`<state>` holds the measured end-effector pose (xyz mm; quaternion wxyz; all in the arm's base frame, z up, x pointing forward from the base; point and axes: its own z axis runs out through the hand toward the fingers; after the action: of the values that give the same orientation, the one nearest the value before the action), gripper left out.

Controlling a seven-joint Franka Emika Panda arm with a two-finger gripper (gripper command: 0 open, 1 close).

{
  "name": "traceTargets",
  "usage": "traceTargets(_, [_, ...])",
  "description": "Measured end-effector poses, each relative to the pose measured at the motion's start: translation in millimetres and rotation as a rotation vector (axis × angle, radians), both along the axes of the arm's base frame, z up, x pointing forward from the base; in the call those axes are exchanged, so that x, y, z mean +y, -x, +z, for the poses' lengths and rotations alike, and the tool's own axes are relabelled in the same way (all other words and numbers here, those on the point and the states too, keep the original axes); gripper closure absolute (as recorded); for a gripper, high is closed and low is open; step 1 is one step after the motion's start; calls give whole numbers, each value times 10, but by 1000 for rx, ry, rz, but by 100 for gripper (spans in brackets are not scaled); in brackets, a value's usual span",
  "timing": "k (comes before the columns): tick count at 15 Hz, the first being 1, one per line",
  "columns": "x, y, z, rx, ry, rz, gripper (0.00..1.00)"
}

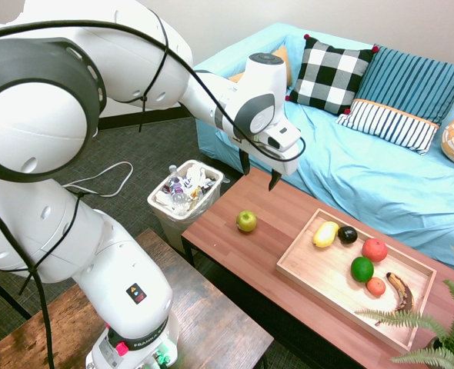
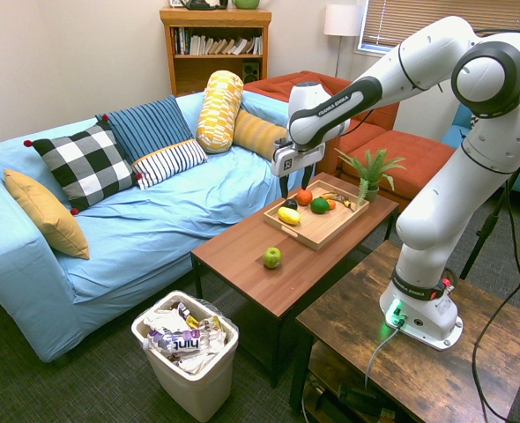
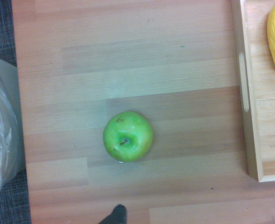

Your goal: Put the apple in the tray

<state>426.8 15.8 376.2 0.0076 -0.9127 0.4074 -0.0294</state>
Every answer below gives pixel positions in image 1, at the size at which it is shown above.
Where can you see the blue striped pillow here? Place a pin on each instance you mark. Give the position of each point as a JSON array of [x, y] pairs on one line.
[[411, 80]]

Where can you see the plain orange pillow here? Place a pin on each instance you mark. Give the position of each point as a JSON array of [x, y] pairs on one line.
[[284, 57]]

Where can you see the black avocado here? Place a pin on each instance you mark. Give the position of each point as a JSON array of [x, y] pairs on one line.
[[347, 235]]

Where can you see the beige trash bin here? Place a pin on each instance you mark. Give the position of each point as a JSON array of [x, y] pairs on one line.
[[169, 230]]

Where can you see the brown spotted banana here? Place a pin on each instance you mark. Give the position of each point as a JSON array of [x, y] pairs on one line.
[[404, 294]]

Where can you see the rustic brown wooden table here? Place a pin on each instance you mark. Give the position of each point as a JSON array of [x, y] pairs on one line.
[[211, 315]]

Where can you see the green lime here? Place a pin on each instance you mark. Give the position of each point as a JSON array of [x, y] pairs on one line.
[[362, 269]]

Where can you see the light blue covered sofa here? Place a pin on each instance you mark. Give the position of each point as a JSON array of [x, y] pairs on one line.
[[346, 165]]

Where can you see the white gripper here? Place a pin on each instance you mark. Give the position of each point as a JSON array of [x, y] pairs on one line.
[[281, 161]]

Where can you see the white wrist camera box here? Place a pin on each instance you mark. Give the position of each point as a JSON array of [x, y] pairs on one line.
[[284, 134]]

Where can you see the black white checkered pillow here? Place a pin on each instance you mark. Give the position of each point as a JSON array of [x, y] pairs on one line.
[[327, 77]]

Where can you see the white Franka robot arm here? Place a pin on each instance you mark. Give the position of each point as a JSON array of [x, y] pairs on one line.
[[38, 134]]

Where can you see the white navy striped pillow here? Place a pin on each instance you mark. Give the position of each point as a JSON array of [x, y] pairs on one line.
[[388, 123]]

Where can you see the green fern plant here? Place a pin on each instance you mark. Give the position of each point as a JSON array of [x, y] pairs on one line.
[[404, 320]]

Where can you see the green apple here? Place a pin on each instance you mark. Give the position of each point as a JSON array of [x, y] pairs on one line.
[[246, 221]]

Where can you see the small orange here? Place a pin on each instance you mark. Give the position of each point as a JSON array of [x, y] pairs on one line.
[[376, 286]]

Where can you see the red apple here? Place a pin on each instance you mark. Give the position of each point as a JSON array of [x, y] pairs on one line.
[[374, 250]]

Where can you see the white crumpled plastic bag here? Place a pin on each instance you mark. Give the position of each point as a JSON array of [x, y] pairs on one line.
[[196, 175]]

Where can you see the reddish wooden coffee table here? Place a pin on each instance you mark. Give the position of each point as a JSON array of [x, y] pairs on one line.
[[250, 269]]

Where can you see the clear plastic bottle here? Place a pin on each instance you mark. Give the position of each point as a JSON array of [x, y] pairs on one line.
[[177, 195]]

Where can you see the light wooden tray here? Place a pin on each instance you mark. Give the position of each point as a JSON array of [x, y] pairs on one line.
[[327, 276]]

